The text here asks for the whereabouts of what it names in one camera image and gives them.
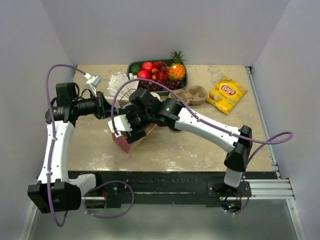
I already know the grey metal straw holder cup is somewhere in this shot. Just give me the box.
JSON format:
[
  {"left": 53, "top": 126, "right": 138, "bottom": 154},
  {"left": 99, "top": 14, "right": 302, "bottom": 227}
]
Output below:
[{"left": 118, "top": 99, "right": 131, "bottom": 108}]

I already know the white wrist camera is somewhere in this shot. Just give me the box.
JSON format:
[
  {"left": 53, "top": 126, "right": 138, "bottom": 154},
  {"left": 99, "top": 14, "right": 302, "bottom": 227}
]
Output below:
[
  {"left": 108, "top": 115, "right": 133, "bottom": 138},
  {"left": 84, "top": 73, "right": 102, "bottom": 97}
]

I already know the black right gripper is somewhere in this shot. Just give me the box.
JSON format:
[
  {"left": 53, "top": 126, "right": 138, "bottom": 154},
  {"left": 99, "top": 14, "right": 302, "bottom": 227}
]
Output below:
[{"left": 115, "top": 104, "right": 155, "bottom": 143}]

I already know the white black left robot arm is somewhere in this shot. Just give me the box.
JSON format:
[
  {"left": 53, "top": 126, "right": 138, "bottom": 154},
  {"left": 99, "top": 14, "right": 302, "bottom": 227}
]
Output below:
[{"left": 27, "top": 81, "right": 111, "bottom": 214}]

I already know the orange pineapple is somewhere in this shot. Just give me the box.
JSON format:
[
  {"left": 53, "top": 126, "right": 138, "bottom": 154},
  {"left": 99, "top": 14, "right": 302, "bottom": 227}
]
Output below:
[{"left": 168, "top": 50, "right": 186, "bottom": 81}]

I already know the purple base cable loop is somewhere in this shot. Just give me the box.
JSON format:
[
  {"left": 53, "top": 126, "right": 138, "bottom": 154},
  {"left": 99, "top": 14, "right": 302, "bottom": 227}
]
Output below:
[{"left": 84, "top": 180, "right": 135, "bottom": 219}]

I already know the purple grape bunch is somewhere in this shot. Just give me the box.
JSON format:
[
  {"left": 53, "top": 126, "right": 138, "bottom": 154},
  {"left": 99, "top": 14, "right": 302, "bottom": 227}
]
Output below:
[{"left": 138, "top": 80, "right": 183, "bottom": 92}]

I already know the dark green fruit tray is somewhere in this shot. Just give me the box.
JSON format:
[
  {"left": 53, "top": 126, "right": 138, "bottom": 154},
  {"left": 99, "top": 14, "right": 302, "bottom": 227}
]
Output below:
[{"left": 126, "top": 59, "right": 189, "bottom": 91}]

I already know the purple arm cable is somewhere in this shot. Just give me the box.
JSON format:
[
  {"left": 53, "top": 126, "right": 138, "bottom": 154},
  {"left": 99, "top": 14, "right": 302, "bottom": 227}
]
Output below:
[
  {"left": 44, "top": 63, "right": 88, "bottom": 228},
  {"left": 110, "top": 78, "right": 294, "bottom": 216}
]

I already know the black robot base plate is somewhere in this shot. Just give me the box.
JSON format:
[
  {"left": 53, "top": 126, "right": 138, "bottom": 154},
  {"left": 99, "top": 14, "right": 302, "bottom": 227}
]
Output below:
[{"left": 67, "top": 170, "right": 278, "bottom": 209}]

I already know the red cherry cluster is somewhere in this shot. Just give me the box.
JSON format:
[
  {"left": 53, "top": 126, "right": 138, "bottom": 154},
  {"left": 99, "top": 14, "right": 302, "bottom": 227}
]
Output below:
[{"left": 151, "top": 61, "right": 169, "bottom": 82}]

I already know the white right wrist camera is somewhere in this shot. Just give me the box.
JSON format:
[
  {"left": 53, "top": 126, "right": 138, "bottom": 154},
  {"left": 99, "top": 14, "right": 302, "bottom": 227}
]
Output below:
[{"left": 108, "top": 115, "right": 133, "bottom": 138}]

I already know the red apple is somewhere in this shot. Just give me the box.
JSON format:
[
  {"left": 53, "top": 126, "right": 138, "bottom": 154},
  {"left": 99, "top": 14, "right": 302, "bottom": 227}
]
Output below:
[
  {"left": 137, "top": 70, "right": 151, "bottom": 80},
  {"left": 141, "top": 61, "right": 154, "bottom": 73}
]

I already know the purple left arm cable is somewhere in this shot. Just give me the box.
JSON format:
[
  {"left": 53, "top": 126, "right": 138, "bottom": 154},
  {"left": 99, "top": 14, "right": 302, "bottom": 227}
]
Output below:
[{"left": 44, "top": 63, "right": 88, "bottom": 228}]

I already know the yellow chips bag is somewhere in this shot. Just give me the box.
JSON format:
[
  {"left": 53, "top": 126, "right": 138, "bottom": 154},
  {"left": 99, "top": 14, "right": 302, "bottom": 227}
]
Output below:
[{"left": 206, "top": 75, "right": 248, "bottom": 115}]

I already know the white wrapped straw bundle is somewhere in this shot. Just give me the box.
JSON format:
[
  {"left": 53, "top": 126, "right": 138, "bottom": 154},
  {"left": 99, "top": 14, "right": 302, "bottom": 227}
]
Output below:
[{"left": 107, "top": 72, "right": 139, "bottom": 101}]

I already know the remaining pulp carrier stack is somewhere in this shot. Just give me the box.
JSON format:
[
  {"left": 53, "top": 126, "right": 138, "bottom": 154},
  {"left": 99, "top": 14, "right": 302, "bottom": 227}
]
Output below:
[{"left": 173, "top": 85, "right": 208, "bottom": 106}]

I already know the pink white paper bag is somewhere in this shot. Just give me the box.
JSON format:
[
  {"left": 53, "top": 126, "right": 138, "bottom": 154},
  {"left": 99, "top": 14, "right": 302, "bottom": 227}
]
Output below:
[{"left": 111, "top": 99, "right": 158, "bottom": 154}]

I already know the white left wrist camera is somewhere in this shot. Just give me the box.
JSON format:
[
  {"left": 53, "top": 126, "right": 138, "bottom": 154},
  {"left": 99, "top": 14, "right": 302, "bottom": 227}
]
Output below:
[{"left": 84, "top": 73, "right": 102, "bottom": 97}]

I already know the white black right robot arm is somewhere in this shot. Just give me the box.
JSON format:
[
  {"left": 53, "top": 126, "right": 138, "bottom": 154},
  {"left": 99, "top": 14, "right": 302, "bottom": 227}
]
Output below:
[{"left": 126, "top": 88, "right": 253, "bottom": 197}]

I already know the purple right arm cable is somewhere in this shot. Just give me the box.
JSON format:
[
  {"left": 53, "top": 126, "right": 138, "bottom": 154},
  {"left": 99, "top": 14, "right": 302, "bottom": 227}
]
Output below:
[{"left": 110, "top": 78, "right": 294, "bottom": 216}]

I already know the green lime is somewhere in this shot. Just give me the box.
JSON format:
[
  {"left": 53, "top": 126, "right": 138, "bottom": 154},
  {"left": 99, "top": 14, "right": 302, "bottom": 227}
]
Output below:
[{"left": 130, "top": 64, "right": 141, "bottom": 75}]

